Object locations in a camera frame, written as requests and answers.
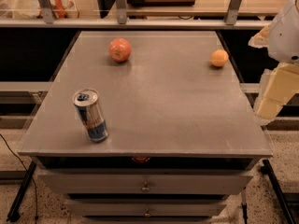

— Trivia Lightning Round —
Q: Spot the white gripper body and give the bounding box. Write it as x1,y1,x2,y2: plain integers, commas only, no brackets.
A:
268,0,299,63

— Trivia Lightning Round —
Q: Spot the orange white snack bag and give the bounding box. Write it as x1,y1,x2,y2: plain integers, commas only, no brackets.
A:
36,0,80,19

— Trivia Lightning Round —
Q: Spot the orange fruit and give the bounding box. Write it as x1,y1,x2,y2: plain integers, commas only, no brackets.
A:
210,49,229,67

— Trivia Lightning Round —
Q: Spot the grey drawer cabinet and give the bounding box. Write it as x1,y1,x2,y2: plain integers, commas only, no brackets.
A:
21,31,271,224

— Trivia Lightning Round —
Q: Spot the redbull can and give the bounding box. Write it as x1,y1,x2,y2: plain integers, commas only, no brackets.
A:
73,89,108,143

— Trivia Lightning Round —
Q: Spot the metal shelf rail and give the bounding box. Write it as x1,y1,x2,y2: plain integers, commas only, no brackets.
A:
0,19,271,30

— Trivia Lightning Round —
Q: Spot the top drawer with knob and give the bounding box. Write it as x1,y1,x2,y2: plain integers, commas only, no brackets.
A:
39,171,252,195

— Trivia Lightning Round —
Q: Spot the drawer with knob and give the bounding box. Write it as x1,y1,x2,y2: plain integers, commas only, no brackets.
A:
39,171,252,195
65,200,226,217

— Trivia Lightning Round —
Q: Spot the red apple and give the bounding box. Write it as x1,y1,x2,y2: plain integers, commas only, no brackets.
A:
108,38,132,63

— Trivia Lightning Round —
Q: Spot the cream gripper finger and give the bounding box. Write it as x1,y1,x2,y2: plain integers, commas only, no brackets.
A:
248,25,270,49
253,63,299,120

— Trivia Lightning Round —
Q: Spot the black cable on floor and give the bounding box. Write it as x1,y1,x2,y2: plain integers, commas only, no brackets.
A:
0,133,39,224

